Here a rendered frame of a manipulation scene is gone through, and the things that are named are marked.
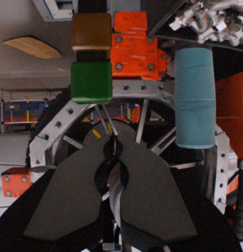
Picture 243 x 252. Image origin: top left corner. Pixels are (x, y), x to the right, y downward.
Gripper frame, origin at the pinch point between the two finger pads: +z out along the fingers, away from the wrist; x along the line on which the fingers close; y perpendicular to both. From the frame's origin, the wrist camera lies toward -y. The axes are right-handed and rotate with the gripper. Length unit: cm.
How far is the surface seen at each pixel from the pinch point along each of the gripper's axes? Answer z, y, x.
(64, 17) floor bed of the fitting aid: 113, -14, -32
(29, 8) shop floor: 115, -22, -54
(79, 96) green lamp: 6.0, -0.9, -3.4
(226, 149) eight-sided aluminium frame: 31.4, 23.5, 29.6
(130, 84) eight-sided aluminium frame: 37.1, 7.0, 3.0
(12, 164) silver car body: 61, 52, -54
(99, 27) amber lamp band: 8.9, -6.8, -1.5
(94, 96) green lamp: 6.1, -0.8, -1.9
